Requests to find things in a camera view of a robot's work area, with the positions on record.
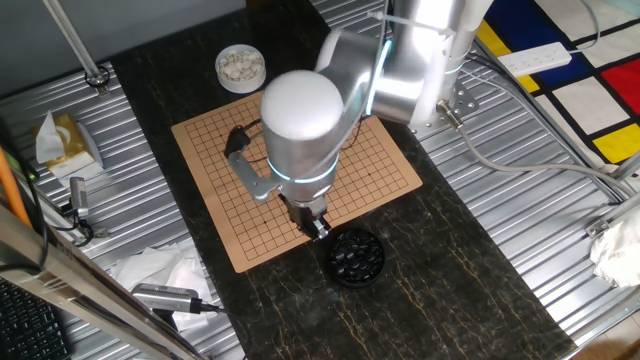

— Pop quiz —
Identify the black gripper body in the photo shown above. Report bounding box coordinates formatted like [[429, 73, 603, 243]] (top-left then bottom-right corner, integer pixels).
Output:
[[279, 195, 329, 234]]

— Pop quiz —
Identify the tan go board mat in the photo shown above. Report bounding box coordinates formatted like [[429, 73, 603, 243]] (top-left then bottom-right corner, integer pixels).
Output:
[[171, 88, 424, 274]]

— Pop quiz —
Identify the black bowl of black stones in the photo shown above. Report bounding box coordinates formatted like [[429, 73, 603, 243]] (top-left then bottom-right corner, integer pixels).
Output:
[[325, 228, 387, 290]]

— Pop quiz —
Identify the black marble pattern mat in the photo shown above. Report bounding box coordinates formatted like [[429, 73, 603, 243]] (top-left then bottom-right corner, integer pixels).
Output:
[[108, 0, 579, 360]]

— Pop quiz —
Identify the white tissue sheet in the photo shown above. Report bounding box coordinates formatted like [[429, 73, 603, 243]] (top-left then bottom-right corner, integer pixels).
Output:
[[167, 310, 222, 334]]

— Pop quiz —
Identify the pile of white tissues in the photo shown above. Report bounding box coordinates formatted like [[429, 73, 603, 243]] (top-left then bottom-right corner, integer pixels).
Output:
[[108, 242, 215, 304]]

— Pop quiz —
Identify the white bowl of white stones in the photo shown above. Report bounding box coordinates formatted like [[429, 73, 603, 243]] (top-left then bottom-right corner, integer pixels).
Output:
[[214, 43, 267, 95]]

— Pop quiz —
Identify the grey usb hub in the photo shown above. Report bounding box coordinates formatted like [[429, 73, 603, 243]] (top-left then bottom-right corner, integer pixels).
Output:
[[130, 282, 201, 315]]

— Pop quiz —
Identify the black and silver tool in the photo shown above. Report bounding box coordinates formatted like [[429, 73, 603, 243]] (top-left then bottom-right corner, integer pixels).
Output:
[[62, 176, 109, 240]]

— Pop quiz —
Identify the yellow tissue pack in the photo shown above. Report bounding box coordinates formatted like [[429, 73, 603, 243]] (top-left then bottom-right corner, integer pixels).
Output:
[[30, 110, 105, 180]]

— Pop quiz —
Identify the white power strip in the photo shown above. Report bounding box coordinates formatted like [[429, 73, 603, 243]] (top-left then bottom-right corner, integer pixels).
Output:
[[497, 41, 574, 79]]

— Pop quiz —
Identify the orange stick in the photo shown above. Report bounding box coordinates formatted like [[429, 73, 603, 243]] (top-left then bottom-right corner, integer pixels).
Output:
[[0, 147, 34, 231]]

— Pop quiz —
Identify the black keyboard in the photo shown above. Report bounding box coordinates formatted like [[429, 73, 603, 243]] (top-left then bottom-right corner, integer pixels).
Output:
[[0, 279, 71, 360]]

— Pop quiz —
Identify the colourful block pattern cloth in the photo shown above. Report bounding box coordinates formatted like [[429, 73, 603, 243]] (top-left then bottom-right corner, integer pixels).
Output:
[[474, 0, 640, 166]]

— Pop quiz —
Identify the crumpled white cloth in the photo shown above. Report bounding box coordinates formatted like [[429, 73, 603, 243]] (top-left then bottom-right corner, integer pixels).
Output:
[[589, 214, 640, 289]]

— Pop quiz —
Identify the black hub cable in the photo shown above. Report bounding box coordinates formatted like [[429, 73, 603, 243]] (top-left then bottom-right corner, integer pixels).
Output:
[[189, 298, 231, 317]]

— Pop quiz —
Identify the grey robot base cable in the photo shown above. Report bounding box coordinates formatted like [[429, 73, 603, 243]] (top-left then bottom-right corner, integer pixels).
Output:
[[435, 98, 639, 199]]

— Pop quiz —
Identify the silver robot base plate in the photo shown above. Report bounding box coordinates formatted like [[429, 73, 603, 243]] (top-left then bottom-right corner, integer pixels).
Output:
[[409, 82, 481, 136]]

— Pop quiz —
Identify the silver metal frame bar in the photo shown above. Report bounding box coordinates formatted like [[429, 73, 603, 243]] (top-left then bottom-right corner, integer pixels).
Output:
[[0, 204, 206, 360]]

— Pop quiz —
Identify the silver pole with black ring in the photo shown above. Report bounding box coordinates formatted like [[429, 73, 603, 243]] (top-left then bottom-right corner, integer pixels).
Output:
[[42, 0, 112, 97]]

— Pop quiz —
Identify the aluminium profile with bracket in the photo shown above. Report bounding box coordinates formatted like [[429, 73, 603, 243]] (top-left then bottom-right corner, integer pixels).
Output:
[[584, 149, 640, 239]]

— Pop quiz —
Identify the white power strip cable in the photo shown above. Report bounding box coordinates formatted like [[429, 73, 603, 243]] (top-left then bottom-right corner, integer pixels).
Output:
[[568, 0, 602, 55]]

